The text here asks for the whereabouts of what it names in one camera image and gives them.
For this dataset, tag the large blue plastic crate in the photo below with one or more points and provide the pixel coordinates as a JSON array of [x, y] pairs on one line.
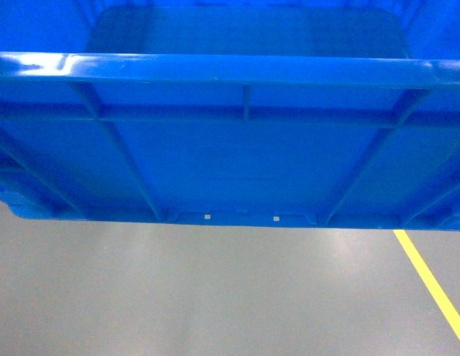
[[300, 114]]

